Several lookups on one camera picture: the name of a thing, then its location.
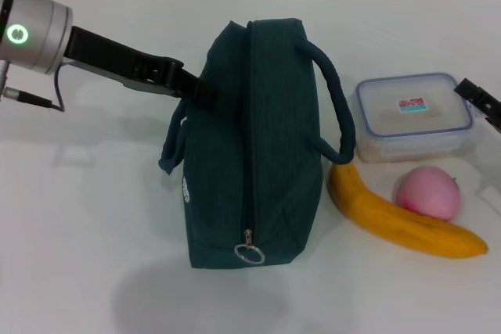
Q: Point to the yellow banana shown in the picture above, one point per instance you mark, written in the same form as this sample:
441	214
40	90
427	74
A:
391	220

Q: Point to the pink peach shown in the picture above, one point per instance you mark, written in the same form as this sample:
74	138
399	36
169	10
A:
428	193

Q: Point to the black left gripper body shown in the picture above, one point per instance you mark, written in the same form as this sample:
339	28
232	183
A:
117	64

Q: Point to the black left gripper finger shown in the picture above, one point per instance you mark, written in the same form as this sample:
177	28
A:
199	91

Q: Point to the dark teal fabric lunch bag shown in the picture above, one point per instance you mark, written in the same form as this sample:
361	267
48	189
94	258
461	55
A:
235	134

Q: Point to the clear plastic food container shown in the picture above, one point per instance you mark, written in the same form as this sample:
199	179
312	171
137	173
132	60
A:
415	123

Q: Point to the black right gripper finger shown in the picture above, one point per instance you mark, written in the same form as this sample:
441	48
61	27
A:
475	95

